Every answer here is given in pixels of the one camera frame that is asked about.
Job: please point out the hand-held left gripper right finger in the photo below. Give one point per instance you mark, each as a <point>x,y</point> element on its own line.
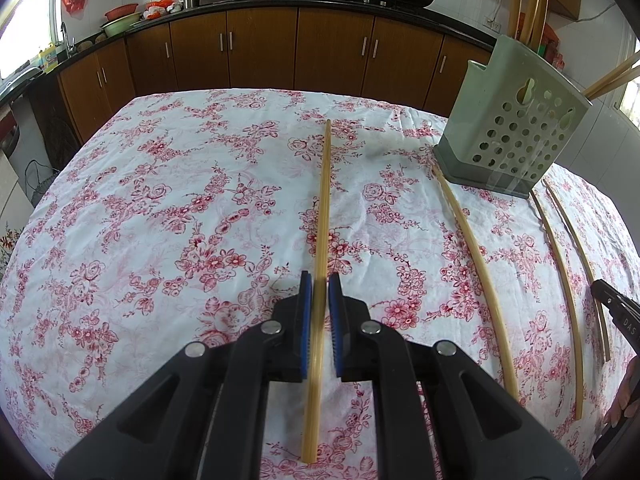
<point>337,330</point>

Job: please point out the green perforated utensil holder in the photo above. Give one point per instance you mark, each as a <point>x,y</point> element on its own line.
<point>500,105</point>

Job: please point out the red plastic basin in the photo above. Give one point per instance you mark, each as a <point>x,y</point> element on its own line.
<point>121,10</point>

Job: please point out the grey pan lid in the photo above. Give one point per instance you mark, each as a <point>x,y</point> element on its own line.
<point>22,79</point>

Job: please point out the red and white plastic bags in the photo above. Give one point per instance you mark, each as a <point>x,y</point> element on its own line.
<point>162,6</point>

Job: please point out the metal sink faucet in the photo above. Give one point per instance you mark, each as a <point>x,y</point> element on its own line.
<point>66,40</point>

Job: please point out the wooden base cabinets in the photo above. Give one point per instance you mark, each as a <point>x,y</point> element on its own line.
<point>260,50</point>

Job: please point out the barred kitchen window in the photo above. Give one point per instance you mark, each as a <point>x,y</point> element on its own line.
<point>632,105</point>

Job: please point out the black kitchen countertop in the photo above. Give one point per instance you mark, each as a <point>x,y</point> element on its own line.
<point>250,2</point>

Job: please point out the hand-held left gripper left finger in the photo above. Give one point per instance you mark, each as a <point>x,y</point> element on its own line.
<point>303,330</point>

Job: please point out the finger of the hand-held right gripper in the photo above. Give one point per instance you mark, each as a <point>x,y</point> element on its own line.
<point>617,310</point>

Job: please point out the white wall socket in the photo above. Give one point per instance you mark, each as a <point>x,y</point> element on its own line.
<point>493,24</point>

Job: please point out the black gas stove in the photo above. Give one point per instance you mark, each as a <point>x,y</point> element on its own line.
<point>370,0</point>

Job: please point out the yellow dish soap bottle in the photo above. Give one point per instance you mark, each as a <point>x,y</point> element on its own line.
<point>48,59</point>

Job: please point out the sliding kitchen window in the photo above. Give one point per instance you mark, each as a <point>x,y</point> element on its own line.
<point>25,25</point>

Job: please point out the green plastic basin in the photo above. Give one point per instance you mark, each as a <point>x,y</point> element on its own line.
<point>120,25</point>

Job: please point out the person's right hand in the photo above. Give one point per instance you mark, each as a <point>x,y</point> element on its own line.
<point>625,400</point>

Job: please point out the pink floral tablecloth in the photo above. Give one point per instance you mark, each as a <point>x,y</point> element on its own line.
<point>175,210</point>

